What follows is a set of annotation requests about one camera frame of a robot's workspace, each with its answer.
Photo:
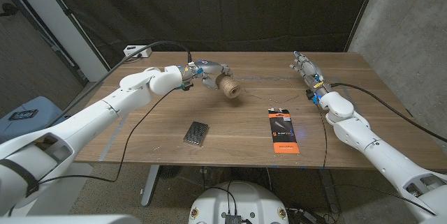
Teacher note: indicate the orange and black flat package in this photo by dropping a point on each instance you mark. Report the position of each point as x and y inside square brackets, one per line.
[283, 130]

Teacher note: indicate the black round floor fan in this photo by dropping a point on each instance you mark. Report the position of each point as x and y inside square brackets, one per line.
[170, 171]

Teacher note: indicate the metal table leg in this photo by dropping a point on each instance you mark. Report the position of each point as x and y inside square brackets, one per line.
[150, 185]
[326, 189]

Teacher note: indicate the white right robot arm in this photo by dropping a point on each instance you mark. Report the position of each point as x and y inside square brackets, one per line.
[377, 147]

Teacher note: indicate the jute twine spool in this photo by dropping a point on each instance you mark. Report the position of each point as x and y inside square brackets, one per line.
[230, 88]

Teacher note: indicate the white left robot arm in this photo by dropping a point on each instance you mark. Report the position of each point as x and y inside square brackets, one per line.
[104, 109]

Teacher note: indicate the grey metallic flat block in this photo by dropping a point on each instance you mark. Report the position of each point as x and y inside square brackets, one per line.
[196, 133]

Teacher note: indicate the black torso connector module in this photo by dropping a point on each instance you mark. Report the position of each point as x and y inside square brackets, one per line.
[233, 219]

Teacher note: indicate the black metal frame bar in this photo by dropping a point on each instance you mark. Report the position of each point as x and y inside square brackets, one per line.
[52, 46]

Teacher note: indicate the white power outlet box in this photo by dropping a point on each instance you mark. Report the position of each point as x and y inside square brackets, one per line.
[131, 49]

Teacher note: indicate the floor power strip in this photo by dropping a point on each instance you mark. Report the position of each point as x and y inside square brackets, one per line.
[302, 216]

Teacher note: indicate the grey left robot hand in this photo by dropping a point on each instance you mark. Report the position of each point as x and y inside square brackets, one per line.
[209, 68]

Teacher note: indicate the jute twine strand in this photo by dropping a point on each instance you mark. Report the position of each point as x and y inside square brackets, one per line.
[279, 102]

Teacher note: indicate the black backdrop pole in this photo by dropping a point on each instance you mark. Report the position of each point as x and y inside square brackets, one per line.
[66, 11]
[364, 7]

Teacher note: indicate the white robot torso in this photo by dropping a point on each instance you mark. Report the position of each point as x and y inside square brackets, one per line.
[244, 203]

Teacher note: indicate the blue stool with device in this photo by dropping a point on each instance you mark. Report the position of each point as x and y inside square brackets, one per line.
[21, 130]

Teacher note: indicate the black wall fixture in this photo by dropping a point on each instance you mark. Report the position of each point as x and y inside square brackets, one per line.
[8, 8]

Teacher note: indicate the black backdrop curtain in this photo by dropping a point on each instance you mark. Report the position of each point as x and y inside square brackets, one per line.
[227, 7]

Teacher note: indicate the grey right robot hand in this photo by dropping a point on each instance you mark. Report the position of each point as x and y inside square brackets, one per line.
[309, 72]

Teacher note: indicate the white robot head housing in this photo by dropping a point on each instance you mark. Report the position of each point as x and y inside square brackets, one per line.
[70, 220]

